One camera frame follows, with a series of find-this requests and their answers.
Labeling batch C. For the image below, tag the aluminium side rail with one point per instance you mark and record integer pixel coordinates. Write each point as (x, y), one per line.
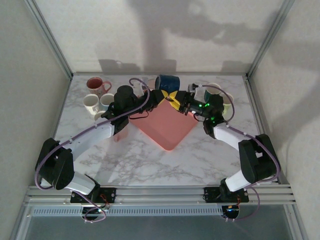
(261, 125)

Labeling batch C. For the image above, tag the white faceted mug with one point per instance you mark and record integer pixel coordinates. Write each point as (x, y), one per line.
(90, 101)

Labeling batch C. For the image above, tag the light green mug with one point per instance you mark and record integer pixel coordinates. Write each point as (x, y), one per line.
(227, 108)

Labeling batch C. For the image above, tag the aluminium frame post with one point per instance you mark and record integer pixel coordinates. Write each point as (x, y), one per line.
(270, 37)
(21, 225)
(50, 37)
(296, 225)

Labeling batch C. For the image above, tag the beige pink mug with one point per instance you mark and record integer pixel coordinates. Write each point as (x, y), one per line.
(151, 83)

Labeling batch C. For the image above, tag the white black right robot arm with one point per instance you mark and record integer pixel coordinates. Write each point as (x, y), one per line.
(230, 136)

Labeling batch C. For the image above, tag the light blue mug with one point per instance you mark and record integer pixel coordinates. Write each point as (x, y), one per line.
(107, 98)

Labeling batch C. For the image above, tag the dark teal mug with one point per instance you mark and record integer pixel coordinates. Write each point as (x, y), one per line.
(211, 90)

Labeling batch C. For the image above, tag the salmon pink plastic tray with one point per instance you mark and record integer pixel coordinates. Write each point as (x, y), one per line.
(165, 125)

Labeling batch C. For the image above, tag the aluminium lower frame post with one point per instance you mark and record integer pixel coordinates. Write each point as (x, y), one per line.
(21, 225)
(296, 225)

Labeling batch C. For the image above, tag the pink ghost print mug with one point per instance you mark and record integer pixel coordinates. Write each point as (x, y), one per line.
(94, 83)

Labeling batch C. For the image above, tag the navy blue mug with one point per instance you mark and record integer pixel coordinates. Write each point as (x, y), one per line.
(170, 83)

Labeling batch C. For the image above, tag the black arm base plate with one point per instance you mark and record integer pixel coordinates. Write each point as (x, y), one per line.
(211, 195)
(111, 193)

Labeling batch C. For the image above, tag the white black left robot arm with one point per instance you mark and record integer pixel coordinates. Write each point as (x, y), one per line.
(95, 137)

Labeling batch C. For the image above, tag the pale pink mug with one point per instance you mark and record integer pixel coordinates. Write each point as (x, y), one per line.
(98, 115)

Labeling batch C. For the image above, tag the aluminium front rail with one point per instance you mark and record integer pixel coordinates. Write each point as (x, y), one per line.
(160, 195)

